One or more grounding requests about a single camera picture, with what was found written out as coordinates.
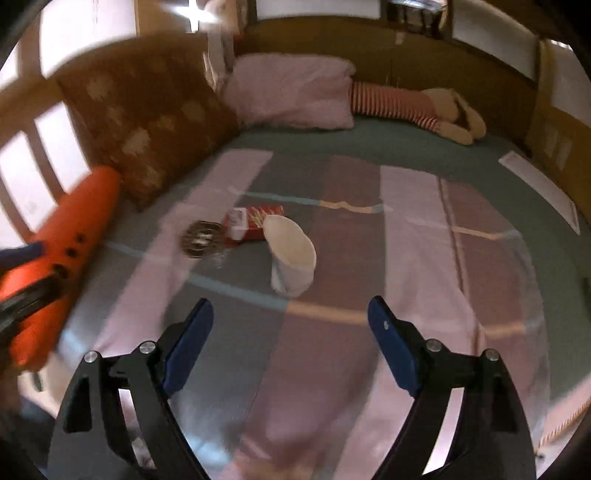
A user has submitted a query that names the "red snack box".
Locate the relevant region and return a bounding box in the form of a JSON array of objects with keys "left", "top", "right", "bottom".
[{"left": 222, "top": 205, "right": 286, "bottom": 244}]

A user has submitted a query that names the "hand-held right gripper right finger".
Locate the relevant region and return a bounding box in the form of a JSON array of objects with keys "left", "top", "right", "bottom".
[{"left": 368, "top": 296, "right": 539, "bottom": 480}]

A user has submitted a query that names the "pink striped patchwork blanket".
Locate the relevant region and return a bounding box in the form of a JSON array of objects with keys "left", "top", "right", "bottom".
[{"left": 41, "top": 150, "right": 591, "bottom": 480}]

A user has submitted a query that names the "wooden bed with green sheet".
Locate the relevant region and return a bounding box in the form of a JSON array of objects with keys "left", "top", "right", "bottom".
[{"left": 0, "top": 16, "right": 591, "bottom": 462}]

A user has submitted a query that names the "brown patterned cushion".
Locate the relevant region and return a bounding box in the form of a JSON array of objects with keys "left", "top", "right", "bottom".
[{"left": 55, "top": 33, "right": 241, "bottom": 210}]

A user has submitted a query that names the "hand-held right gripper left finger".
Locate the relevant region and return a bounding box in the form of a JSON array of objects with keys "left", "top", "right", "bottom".
[{"left": 46, "top": 298, "right": 214, "bottom": 480}]

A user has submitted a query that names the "dark foil wrapper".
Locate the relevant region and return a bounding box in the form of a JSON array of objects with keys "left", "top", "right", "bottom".
[{"left": 180, "top": 220, "right": 227, "bottom": 259}]

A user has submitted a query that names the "striped plush toy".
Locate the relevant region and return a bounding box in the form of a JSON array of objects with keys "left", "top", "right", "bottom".
[{"left": 348, "top": 82, "right": 488, "bottom": 146}]

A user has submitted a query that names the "pink pillow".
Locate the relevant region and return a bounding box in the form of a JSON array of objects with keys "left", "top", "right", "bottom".
[{"left": 222, "top": 53, "right": 357, "bottom": 131}]

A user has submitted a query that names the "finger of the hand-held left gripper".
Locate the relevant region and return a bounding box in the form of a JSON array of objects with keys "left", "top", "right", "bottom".
[
  {"left": 0, "top": 279, "right": 63, "bottom": 330},
  {"left": 0, "top": 242, "right": 47, "bottom": 271}
]

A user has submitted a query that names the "white paper cup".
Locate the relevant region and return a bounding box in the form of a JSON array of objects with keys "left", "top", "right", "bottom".
[{"left": 262, "top": 215, "right": 318, "bottom": 297}]

